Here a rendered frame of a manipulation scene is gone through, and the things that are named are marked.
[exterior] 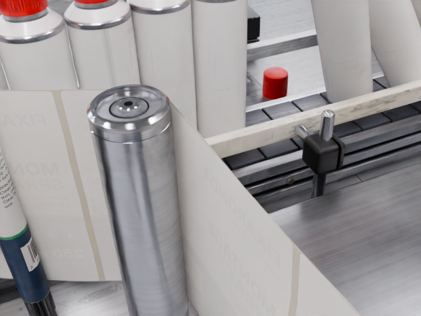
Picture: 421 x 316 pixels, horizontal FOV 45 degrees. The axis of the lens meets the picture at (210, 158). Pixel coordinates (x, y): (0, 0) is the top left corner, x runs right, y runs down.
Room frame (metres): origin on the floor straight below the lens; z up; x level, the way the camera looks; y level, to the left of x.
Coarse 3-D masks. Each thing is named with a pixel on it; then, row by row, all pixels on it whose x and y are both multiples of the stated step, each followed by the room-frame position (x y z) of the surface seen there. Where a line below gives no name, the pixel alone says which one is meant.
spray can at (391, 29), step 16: (368, 0) 0.47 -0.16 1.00; (384, 0) 0.47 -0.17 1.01; (400, 0) 0.48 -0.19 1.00; (384, 16) 0.47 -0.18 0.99; (400, 16) 0.47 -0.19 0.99; (416, 16) 0.49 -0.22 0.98; (384, 32) 0.48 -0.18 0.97; (400, 32) 0.47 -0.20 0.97; (416, 32) 0.48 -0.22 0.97; (384, 48) 0.48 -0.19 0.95; (400, 48) 0.48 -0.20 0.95; (416, 48) 0.48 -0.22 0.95; (384, 64) 0.49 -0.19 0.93; (400, 64) 0.48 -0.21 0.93; (416, 64) 0.48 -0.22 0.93; (400, 80) 0.48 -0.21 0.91; (416, 80) 0.48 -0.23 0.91
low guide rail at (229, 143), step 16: (368, 96) 0.45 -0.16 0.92; (384, 96) 0.44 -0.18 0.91; (400, 96) 0.45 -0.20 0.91; (416, 96) 0.46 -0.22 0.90; (304, 112) 0.42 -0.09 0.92; (320, 112) 0.42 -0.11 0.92; (336, 112) 0.42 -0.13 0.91; (352, 112) 0.43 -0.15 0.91; (368, 112) 0.44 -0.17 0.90; (256, 128) 0.39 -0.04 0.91; (272, 128) 0.39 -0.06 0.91; (288, 128) 0.40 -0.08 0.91; (224, 144) 0.38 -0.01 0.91; (240, 144) 0.38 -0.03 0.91; (256, 144) 0.39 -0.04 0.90
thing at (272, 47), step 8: (304, 32) 0.50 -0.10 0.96; (312, 32) 0.50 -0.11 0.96; (264, 40) 0.49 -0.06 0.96; (272, 40) 0.48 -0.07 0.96; (280, 40) 0.48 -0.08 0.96; (288, 40) 0.48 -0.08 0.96; (296, 40) 0.49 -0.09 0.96; (304, 40) 0.49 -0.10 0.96; (312, 40) 0.49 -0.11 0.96; (248, 48) 0.47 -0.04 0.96; (256, 48) 0.47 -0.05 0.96; (264, 48) 0.47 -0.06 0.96; (272, 48) 0.48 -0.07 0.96; (280, 48) 0.48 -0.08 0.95; (288, 48) 0.48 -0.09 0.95; (296, 48) 0.49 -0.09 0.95; (248, 56) 0.47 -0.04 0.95; (256, 56) 0.47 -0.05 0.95; (264, 56) 0.47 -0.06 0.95
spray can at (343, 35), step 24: (312, 0) 0.45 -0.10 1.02; (336, 0) 0.43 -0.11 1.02; (360, 0) 0.44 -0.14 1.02; (336, 24) 0.44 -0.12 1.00; (360, 24) 0.44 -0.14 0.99; (336, 48) 0.45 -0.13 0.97; (360, 48) 0.45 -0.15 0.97; (336, 72) 0.46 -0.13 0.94; (360, 72) 0.46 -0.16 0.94; (336, 96) 0.47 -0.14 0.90
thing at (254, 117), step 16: (384, 80) 0.54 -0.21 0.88; (320, 96) 0.51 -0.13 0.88; (256, 112) 0.48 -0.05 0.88; (272, 112) 0.47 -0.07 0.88; (288, 112) 0.47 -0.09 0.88; (384, 112) 0.47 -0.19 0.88; (400, 112) 0.47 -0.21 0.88; (416, 112) 0.46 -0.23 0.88; (336, 128) 0.44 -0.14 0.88; (352, 128) 0.44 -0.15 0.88; (368, 128) 0.44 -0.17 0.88; (272, 144) 0.41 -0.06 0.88; (288, 144) 0.41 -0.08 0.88; (224, 160) 0.39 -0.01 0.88; (240, 160) 0.39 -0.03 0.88; (256, 160) 0.39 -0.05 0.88
